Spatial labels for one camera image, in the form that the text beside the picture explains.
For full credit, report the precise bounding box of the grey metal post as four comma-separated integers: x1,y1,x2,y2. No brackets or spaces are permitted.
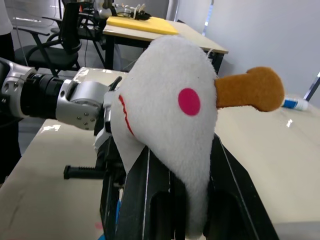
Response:
302,71,320,102

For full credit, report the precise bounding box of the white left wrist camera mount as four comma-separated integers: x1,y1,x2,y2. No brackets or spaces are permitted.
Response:
93,90,115,152

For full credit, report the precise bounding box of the black office chair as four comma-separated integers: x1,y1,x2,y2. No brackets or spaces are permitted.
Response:
14,9,83,76

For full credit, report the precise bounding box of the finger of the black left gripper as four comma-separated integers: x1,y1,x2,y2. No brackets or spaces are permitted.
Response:
99,174,124,240
63,164,101,180

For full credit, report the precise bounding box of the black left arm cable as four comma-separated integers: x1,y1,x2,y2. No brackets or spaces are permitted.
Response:
108,75,123,92

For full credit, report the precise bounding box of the black upright stand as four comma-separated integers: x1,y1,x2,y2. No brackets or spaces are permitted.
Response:
59,0,83,55

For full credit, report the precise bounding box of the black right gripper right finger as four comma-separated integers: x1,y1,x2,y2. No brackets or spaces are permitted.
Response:
203,134,280,240

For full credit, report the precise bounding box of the silver background robot gripper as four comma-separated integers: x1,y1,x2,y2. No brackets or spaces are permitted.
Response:
96,0,152,21

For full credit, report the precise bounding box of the white plush duck toy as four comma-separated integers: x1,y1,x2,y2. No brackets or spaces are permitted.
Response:
109,34,286,239

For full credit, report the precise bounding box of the white bottle with blue label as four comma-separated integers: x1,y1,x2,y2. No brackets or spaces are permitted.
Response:
281,96,310,111

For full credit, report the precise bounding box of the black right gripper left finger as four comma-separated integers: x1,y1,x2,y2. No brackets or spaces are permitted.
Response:
120,146,187,240

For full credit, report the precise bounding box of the beige side table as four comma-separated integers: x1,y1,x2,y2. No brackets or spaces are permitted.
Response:
101,15,229,76

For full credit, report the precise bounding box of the yellow foam board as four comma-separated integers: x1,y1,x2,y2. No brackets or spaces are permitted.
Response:
105,15,180,36

